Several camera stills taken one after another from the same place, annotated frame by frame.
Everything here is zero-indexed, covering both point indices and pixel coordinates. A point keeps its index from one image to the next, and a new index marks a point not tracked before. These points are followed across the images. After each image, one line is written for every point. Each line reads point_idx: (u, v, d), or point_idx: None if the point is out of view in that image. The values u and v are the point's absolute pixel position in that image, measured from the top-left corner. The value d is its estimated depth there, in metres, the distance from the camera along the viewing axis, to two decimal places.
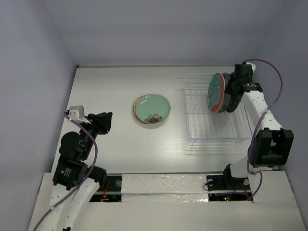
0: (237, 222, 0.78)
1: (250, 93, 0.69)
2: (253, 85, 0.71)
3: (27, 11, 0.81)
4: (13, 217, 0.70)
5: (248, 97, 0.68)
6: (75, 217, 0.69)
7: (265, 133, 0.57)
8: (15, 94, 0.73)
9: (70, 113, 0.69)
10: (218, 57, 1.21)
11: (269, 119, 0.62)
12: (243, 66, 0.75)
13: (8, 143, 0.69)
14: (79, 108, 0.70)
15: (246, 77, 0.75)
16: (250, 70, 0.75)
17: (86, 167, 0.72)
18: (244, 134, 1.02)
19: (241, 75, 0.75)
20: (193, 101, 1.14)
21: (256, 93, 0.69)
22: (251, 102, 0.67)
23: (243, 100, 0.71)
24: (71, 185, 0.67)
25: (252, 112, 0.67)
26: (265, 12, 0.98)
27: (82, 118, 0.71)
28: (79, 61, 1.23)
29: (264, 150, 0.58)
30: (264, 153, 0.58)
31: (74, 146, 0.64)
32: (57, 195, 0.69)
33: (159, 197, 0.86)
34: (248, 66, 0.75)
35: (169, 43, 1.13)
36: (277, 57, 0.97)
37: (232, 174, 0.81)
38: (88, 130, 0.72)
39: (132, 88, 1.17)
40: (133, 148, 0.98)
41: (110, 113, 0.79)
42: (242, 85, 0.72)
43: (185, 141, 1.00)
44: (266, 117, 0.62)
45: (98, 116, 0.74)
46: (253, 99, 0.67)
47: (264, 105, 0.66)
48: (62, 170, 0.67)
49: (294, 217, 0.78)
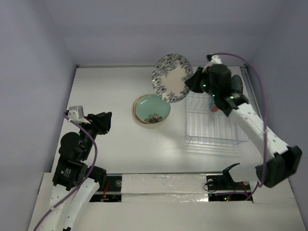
0: (237, 222, 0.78)
1: (239, 109, 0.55)
2: (238, 97, 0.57)
3: (27, 11, 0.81)
4: (13, 217, 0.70)
5: (238, 114, 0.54)
6: (75, 216, 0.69)
7: (278, 161, 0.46)
8: (15, 94, 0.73)
9: (70, 113, 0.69)
10: (219, 57, 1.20)
11: (273, 140, 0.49)
12: (222, 74, 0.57)
13: (9, 143, 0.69)
14: (78, 108, 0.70)
15: (226, 85, 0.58)
16: (230, 77, 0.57)
17: (86, 167, 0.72)
18: (243, 136, 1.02)
19: (221, 85, 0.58)
20: (194, 100, 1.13)
21: (245, 107, 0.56)
22: (245, 121, 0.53)
23: (232, 115, 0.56)
24: (71, 186, 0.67)
25: (247, 131, 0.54)
26: (266, 11, 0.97)
27: (81, 118, 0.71)
28: (79, 61, 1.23)
29: (279, 176, 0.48)
30: (279, 178, 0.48)
31: (73, 147, 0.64)
32: (57, 195, 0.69)
33: (159, 197, 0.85)
34: (227, 73, 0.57)
35: (169, 44, 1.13)
36: (277, 56, 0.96)
37: (233, 178, 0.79)
38: (88, 130, 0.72)
39: (132, 88, 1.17)
40: (133, 148, 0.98)
41: (110, 113, 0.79)
42: (226, 102, 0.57)
43: (181, 139, 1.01)
44: (269, 137, 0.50)
45: (98, 117, 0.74)
46: (246, 117, 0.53)
47: (260, 121, 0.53)
48: (62, 170, 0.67)
49: (294, 217, 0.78)
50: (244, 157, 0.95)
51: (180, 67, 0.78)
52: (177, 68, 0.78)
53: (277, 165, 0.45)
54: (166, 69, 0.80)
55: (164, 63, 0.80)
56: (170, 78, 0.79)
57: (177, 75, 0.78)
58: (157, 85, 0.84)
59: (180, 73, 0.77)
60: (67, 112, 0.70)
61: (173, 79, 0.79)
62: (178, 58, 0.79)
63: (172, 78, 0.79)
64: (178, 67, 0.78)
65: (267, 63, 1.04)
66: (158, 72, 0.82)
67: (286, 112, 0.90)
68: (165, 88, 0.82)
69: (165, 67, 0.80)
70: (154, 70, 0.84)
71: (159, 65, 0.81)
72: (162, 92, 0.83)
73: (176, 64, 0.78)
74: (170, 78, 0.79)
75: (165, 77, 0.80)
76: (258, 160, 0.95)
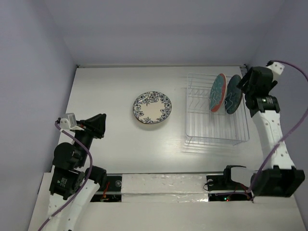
0: (237, 222, 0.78)
1: (264, 113, 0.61)
2: (270, 102, 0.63)
3: (28, 12, 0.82)
4: (13, 218, 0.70)
5: (262, 118, 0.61)
6: (75, 219, 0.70)
7: (275, 173, 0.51)
8: (14, 94, 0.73)
9: (61, 122, 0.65)
10: (219, 58, 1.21)
11: (280, 154, 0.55)
12: (263, 74, 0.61)
13: (9, 144, 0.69)
14: (69, 116, 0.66)
15: (263, 88, 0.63)
16: (269, 80, 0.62)
17: (83, 174, 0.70)
18: (241, 137, 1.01)
19: (258, 87, 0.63)
20: (194, 100, 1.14)
21: (272, 114, 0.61)
22: (265, 126, 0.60)
23: (255, 119, 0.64)
24: (68, 194, 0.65)
25: (263, 138, 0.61)
26: (266, 11, 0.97)
27: (74, 126, 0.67)
28: (79, 60, 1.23)
29: (269, 188, 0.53)
30: (268, 188, 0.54)
31: (68, 158, 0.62)
32: (55, 204, 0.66)
33: (158, 197, 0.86)
34: (267, 74, 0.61)
35: (169, 44, 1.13)
36: (277, 56, 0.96)
37: (231, 177, 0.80)
38: (83, 136, 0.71)
39: (131, 88, 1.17)
40: (133, 148, 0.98)
41: (102, 115, 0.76)
42: (256, 102, 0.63)
43: (181, 140, 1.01)
44: (278, 150, 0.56)
45: (90, 121, 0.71)
46: (267, 123, 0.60)
47: (278, 132, 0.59)
48: (58, 180, 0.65)
49: (294, 217, 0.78)
50: (244, 157, 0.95)
51: (160, 102, 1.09)
52: (158, 102, 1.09)
53: (272, 175, 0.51)
54: (148, 101, 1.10)
55: (148, 96, 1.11)
56: (149, 108, 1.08)
57: (156, 107, 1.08)
58: (136, 110, 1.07)
59: (160, 107, 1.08)
60: (59, 120, 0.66)
61: (153, 109, 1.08)
62: (160, 96, 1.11)
63: (151, 108, 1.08)
64: (160, 102, 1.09)
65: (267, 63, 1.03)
66: (140, 101, 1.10)
67: (285, 113, 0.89)
68: (143, 113, 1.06)
69: (147, 99, 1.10)
70: (137, 99, 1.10)
71: (144, 97, 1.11)
72: (140, 115, 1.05)
73: (158, 99, 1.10)
74: (149, 108, 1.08)
75: (147, 106, 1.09)
76: (257, 160, 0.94)
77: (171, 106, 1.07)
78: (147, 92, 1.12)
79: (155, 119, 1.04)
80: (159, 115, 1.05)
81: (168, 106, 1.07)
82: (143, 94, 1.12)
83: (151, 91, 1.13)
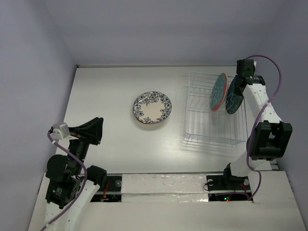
0: (237, 222, 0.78)
1: (251, 85, 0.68)
2: (256, 78, 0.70)
3: (27, 11, 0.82)
4: (13, 217, 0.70)
5: (250, 89, 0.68)
6: (75, 220, 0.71)
7: (264, 124, 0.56)
8: (14, 94, 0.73)
9: (54, 132, 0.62)
10: (219, 58, 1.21)
11: (269, 112, 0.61)
12: (245, 60, 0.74)
13: (9, 143, 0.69)
14: (62, 126, 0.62)
15: (248, 71, 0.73)
16: (251, 64, 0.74)
17: (79, 183, 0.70)
18: (240, 137, 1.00)
19: (244, 70, 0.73)
20: (194, 99, 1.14)
21: (258, 86, 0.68)
22: (253, 95, 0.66)
23: (245, 95, 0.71)
24: (64, 203, 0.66)
25: (253, 105, 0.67)
26: (266, 11, 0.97)
27: (67, 135, 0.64)
28: (79, 60, 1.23)
29: (263, 142, 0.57)
30: (263, 145, 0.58)
31: (61, 172, 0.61)
32: (51, 212, 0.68)
33: (158, 197, 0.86)
34: (249, 60, 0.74)
35: (169, 44, 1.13)
36: (277, 55, 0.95)
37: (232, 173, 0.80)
38: (79, 144, 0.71)
39: (131, 88, 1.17)
40: (133, 148, 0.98)
41: (98, 120, 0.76)
42: (244, 78, 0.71)
43: (181, 137, 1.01)
44: (267, 110, 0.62)
45: (84, 132, 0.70)
46: (255, 92, 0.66)
47: (265, 98, 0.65)
48: (54, 189, 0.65)
49: (293, 217, 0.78)
50: None
51: (160, 102, 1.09)
52: (157, 102, 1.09)
53: (263, 126, 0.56)
54: (148, 101, 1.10)
55: (148, 96, 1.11)
56: (149, 108, 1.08)
57: (156, 107, 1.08)
58: (136, 110, 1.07)
59: (160, 106, 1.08)
60: (52, 129, 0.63)
61: (153, 109, 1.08)
62: (161, 96, 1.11)
63: (151, 108, 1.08)
64: (159, 102, 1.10)
65: (267, 63, 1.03)
66: (140, 101, 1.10)
67: (284, 113, 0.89)
68: (143, 113, 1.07)
69: (147, 99, 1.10)
70: (137, 99, 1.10)
71: (144, 97, 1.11)
72: (140, 115, 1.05)
73: (158, 99, 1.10)
74: (149, 108, 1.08)
75: (147, 106, 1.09)
76: None
77: (171, 106, 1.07)
78: (147, 92, 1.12)
79: (155, 119, 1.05)
80: (159, 115, 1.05)
81: (168, 106, 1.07)
82: (143, 94, 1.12)
83: (151, 91, 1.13)
